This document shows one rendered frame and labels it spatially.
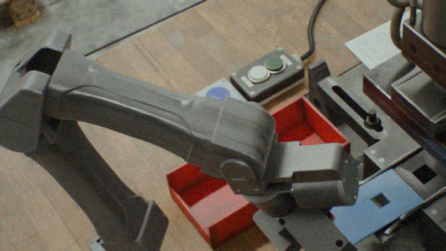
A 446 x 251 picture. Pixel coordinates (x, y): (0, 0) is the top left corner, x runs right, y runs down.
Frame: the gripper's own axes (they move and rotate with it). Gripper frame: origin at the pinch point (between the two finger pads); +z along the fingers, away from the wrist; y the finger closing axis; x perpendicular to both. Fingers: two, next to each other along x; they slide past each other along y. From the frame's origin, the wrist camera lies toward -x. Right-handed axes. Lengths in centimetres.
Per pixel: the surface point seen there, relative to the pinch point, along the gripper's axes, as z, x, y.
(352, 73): 22.1, 27.4, 19.2
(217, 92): 9.5, 34.7, 1.0
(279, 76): 14.6, 32.1, 10.1
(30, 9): 94, 179, -32
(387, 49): 25.4, 28.0, 26.4
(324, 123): 12.0, 18.2, 9.7
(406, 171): 9.5, 1.8, 13.2
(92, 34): 104, 159, -22
